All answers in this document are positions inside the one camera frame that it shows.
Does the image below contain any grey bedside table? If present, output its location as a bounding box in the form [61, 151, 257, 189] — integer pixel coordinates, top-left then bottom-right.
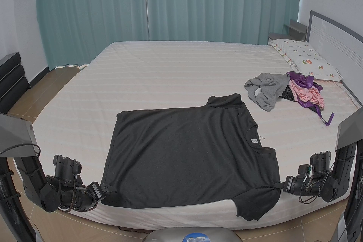
[268, 19, 308, 43]

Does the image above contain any grey garment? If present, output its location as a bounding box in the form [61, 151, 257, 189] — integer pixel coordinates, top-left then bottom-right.
[244, 73, 290, 112]

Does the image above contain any bed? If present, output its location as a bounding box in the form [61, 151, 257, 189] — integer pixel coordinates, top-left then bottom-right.
[27, 10, 363, 232]

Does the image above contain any pile of clothes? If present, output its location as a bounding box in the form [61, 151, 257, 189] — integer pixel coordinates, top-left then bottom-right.
[279, 71, 335, 127]

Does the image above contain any black T-shirt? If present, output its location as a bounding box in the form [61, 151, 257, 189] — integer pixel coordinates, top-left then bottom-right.
[101, 93, 281, 221]

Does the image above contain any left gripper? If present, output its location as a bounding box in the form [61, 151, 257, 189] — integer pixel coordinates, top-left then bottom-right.
[64, 182, 105, 211]

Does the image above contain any white printed pillow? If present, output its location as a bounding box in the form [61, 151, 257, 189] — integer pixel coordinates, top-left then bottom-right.
[268, 39, 343, 82]

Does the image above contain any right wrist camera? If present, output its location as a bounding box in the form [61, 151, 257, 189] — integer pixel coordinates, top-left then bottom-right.
[297, 164, 311, 177]

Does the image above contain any black cable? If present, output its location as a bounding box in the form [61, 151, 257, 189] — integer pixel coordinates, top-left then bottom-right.
[0, 143, 42, 158]
[298, 191, 324, 204]
[117, 225, 148, 234]

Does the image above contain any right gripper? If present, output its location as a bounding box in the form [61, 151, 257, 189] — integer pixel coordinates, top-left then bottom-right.
[284, 175, 315, 198]

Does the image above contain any black chest of drawers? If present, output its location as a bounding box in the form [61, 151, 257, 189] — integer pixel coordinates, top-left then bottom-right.
[0, 52, 30, 114]

